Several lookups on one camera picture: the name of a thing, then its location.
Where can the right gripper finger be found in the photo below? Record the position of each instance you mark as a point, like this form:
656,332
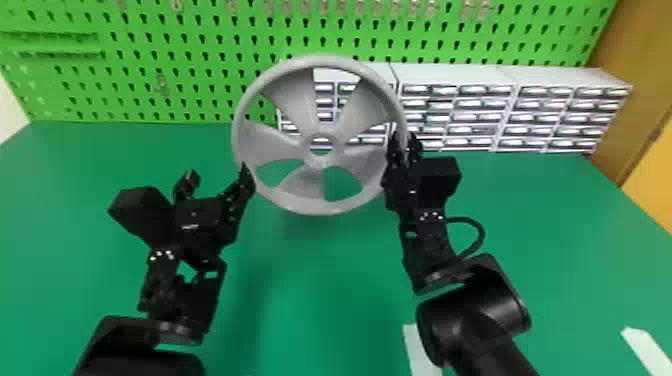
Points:
394,153
414,148

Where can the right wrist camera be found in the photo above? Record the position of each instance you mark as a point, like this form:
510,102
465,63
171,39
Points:
438,184

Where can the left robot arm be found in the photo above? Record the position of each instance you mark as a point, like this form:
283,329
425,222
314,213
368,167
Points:
173,304

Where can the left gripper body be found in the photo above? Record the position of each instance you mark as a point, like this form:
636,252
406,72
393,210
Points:
202,226

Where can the grey wheel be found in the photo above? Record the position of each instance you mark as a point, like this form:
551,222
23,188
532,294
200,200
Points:
294,100

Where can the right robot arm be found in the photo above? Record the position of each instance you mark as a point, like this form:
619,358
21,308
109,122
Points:
472,315

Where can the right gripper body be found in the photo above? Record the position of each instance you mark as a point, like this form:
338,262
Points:
401,190

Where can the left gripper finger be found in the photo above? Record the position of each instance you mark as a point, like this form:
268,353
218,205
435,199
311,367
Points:
239,195
185,185

